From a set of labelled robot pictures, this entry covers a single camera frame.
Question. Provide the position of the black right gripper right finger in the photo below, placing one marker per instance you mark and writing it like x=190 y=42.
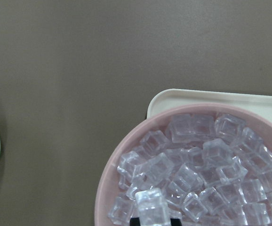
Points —
x=175 y=222

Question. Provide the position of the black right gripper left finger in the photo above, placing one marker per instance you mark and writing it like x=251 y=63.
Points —
x=134 y=222

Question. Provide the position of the clear acrylic ice cube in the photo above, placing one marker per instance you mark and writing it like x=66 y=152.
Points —
x=152 y=208

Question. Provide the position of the pink bowl of ice cubes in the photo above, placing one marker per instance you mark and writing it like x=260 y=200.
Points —
x=212 y=162

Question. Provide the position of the cream rectangular serving tray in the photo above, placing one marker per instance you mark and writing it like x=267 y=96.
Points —
x=171 y=98

